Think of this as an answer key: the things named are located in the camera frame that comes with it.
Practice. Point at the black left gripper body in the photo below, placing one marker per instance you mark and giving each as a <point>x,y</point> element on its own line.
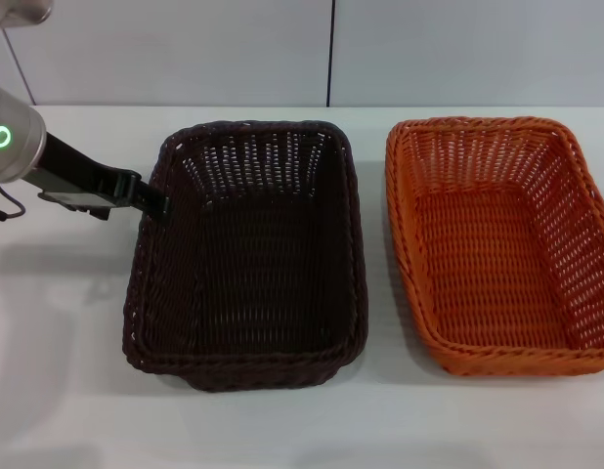
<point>82,171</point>

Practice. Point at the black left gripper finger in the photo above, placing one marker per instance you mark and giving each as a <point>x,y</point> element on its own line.
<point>154,201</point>

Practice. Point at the dark brown wicker basket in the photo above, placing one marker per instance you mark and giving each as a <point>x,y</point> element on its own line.
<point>263,283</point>

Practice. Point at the orange wicker basket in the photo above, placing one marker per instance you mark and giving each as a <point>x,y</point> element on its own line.
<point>492,264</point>

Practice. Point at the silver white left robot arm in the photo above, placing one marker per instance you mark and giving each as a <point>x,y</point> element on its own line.
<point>19,139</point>

